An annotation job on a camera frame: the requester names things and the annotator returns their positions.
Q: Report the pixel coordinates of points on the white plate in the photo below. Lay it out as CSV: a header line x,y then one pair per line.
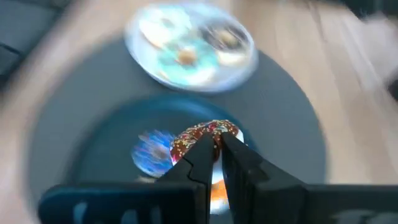
x,y
242,74

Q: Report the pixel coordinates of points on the plain chocolate frosted donut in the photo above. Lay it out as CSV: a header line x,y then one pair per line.
x,y
228,40

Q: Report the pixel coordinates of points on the blue striped donut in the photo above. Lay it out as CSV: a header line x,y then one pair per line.
x,y
152,154

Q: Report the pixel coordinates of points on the chocolate donut with sprinkles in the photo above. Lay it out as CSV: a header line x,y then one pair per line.
x,y
192,138

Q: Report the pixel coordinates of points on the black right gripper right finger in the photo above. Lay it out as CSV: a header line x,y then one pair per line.
x,y
261,193

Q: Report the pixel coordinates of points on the round woven grey placemat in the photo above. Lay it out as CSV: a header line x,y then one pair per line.
x,y
280,124

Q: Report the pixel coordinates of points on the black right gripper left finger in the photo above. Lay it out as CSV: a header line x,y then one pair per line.
x,y
186,199

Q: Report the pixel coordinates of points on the black bowl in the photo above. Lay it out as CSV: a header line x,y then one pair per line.
x,y
112,146

